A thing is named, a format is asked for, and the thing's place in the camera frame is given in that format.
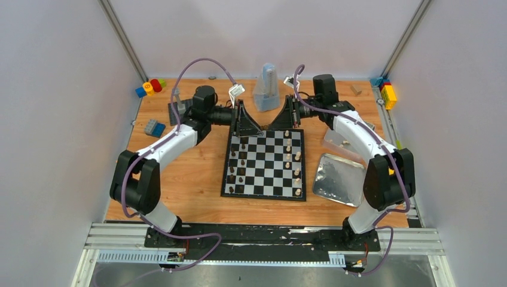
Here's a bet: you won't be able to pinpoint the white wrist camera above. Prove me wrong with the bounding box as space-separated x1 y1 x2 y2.
283 76 294 88
228 84 245 106

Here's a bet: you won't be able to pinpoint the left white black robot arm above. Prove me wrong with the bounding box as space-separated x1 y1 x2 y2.
109 86 262 247

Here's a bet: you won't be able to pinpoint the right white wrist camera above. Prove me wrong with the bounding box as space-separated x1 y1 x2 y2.
283 76 294 88

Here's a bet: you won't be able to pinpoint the small wooden block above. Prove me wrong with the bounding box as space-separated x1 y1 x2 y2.
350 85 362 96

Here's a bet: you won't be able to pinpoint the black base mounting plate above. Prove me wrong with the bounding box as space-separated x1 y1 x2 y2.
144 224 380 262

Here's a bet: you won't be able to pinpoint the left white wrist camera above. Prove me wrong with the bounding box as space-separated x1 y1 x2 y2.
228 84 245 106

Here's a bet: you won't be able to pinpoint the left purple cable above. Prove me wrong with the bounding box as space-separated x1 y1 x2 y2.
120 58 239 273

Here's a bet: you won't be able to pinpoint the clear plastic container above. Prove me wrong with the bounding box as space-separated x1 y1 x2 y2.
322 128 365 162

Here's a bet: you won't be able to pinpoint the grey lego baseplate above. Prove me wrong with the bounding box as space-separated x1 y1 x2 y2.
168 99 193 126

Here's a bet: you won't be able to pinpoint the grey lego tower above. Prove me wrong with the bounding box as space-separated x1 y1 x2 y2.
172 87 185 114

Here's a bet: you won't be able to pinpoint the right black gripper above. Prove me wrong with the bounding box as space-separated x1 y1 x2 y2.
269 94 322 130

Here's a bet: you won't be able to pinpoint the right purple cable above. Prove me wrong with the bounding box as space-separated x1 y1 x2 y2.
292 64 411 277

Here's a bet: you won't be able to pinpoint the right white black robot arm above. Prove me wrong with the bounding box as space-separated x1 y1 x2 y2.
270 74 416 250

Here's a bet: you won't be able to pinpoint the stacked lego bricks right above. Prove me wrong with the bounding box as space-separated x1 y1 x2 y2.
369 77 398 111

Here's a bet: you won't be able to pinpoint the black white chessboard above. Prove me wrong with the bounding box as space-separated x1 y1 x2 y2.
221 129 307 201

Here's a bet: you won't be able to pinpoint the blue grey lego brick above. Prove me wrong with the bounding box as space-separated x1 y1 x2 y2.
143 119 166 138

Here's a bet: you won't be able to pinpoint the colourful toy blocks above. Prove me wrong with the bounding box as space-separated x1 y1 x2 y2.
135 78 167 98

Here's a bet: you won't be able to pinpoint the purple cable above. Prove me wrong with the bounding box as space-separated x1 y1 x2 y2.
292 64 411 277
120 58 239 273

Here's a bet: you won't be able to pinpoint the silver metal tray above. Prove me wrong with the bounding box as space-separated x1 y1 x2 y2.
312 153 366 207

